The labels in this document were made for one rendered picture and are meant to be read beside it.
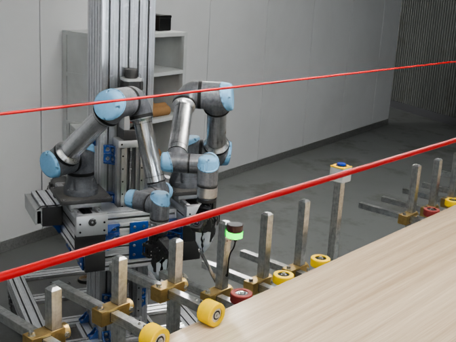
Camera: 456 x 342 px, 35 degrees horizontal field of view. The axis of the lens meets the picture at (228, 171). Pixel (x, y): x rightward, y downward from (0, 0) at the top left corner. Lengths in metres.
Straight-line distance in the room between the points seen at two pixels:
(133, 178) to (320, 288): 1.12
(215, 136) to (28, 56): 2.37
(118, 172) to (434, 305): 1.51
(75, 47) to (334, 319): 3.40
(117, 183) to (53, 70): 2.20
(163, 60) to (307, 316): 3.79
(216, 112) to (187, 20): 3.57
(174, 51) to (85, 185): 2.87
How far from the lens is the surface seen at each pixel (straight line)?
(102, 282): 3.59
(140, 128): 2.92
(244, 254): 3.23
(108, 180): 3.42
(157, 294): 2.48
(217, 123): 3.09
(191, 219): 0.76
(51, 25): 5.38
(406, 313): 2.63
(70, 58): 5.41
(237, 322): 2.42
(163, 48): 5.96
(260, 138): 7.81
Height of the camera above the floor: 2.00
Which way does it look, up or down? 15 degrees down
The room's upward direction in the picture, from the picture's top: 3 degrees clockwise
